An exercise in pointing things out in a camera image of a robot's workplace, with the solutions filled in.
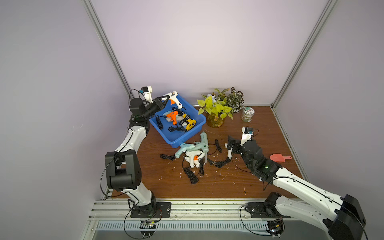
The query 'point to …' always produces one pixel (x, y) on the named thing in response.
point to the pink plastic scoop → (279, 158)
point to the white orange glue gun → (193, 157)
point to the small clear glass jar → (247, 114)
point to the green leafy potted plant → (215, 108)
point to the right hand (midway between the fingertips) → (237, 134)
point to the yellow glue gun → (191, 124)
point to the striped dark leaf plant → (235, 100)
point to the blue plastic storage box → (176, 125)
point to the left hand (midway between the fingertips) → (169, 97)
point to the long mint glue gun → (203, 145)
